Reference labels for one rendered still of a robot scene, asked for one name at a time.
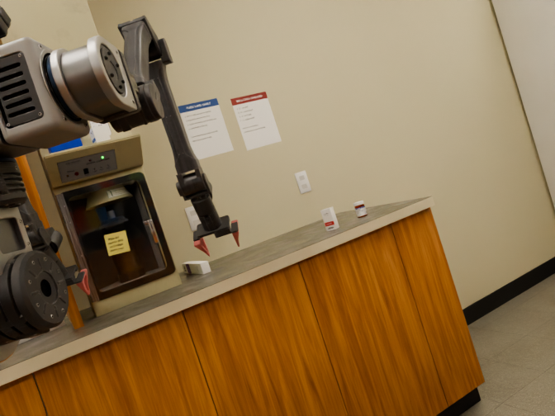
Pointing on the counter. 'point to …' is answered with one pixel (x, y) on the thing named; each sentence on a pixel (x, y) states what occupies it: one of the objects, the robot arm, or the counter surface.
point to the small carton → (99, 134)
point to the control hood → (130, 148)
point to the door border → (77, 244)
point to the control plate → (87, 166)
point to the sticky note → (116, 243)
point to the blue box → (66, 145)
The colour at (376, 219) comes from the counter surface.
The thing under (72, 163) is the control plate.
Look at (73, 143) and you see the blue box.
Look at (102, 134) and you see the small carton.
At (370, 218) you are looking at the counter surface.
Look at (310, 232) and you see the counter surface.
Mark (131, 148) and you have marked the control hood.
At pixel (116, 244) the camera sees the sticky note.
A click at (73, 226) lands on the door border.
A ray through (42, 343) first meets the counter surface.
